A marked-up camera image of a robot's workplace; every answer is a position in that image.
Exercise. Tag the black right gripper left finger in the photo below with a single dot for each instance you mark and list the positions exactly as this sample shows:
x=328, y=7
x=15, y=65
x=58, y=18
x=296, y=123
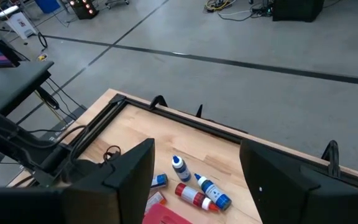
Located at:
x=129, y=193

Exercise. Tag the small black frame clamp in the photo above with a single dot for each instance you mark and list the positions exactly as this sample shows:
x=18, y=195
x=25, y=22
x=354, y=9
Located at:
x=199, y=112

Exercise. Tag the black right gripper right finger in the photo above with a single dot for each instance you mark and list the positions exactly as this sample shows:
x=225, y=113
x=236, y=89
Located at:
x=284, y=193

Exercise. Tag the dark red dropper bottle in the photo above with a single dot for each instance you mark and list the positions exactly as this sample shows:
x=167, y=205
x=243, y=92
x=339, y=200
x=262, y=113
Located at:
x=194, y=196

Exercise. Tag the black box with LED lights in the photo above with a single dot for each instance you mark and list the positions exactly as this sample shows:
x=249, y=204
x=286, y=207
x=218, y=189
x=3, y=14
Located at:
x=82, y=12

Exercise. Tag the blue plastic bin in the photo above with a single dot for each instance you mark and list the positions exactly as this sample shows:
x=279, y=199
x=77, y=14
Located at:
x=47, y=5

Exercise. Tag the grey side desk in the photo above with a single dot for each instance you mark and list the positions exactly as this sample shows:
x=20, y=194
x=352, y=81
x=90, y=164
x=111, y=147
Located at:
x=11, y=84

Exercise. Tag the blue dropper bottle white label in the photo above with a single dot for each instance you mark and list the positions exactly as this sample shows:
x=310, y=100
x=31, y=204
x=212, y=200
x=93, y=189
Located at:
x=214, y=193
x=182, y=171
x=160, y=181

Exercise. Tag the small yellow floor object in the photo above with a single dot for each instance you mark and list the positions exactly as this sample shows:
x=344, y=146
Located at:
x=42, y=57

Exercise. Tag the black hook-shaped frame clamp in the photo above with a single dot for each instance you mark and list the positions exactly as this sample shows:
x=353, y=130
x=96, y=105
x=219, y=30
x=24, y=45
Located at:
x=334, y=165
x=153, y=104

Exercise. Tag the pink translucent plastic bin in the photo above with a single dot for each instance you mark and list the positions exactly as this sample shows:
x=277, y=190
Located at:
x=163, y=216

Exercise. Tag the large black floor box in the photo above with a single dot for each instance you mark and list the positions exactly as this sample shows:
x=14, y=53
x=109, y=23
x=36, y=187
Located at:
x=297, y=9

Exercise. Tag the black metal table frame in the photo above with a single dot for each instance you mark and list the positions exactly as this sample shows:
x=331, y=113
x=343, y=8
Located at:
x=197, y=124

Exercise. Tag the white floor cabinet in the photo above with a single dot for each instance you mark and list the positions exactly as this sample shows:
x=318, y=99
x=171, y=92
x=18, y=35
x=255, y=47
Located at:
x=23, y=25

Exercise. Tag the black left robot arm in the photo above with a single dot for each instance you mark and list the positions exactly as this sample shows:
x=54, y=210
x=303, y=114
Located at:
x=11, y=146

